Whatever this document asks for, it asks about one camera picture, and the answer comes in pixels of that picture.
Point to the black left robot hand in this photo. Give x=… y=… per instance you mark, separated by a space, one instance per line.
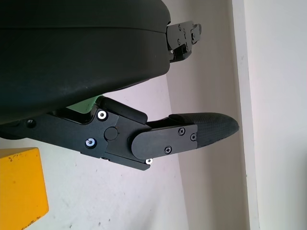
x=72 y=60

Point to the green wooden block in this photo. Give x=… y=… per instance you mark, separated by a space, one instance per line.
x=85 y=106

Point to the yellow wooden block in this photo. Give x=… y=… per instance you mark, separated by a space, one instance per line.
x=21 y=189

